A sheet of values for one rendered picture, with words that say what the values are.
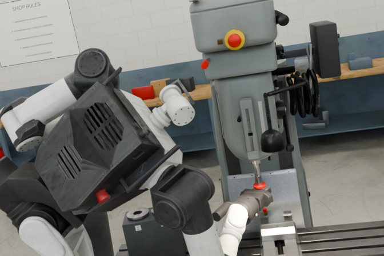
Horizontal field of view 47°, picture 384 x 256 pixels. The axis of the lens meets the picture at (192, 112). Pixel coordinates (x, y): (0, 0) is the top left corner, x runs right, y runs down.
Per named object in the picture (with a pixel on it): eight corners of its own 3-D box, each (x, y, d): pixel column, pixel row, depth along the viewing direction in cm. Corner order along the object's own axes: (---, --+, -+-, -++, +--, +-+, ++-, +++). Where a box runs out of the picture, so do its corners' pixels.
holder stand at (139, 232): (186, 258, 174) (177, 212, 169) (131, 268, 174) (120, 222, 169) (186, 243, 185) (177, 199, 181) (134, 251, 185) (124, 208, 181)
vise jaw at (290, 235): (296, 238, 161) (295, 228, 160) (262, 242, 163) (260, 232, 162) (294, 230, 167) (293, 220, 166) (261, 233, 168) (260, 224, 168)
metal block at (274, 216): (286, 229, 167) (283, 215, 165) (270, 231, 168) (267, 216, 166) (284, 222, 172) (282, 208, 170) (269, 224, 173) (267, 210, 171)
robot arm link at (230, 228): (249, 207, 149) (244, 235, 137) (239, 226, 153) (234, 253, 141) (231, 200, 149) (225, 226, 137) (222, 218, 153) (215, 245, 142)
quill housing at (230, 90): (285, 159, 153) (273, 70, 146) (226, 166, 157) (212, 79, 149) (281, 142, 171) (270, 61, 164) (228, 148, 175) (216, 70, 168)
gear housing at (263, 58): (279, 70, 142) (275, 39, 140) (205, 81, 146) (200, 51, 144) (274, 56, 175) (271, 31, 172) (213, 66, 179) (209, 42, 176)
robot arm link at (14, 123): (58, 146, 144) (6, 156, 127) (44, 120, 146) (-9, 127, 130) (75, 128, 138) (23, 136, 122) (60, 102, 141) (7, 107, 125)
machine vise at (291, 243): (306, 275, 151) (302, 246, 148) (262, 278, 153) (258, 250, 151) (295, 224, 184) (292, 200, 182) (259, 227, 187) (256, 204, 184)
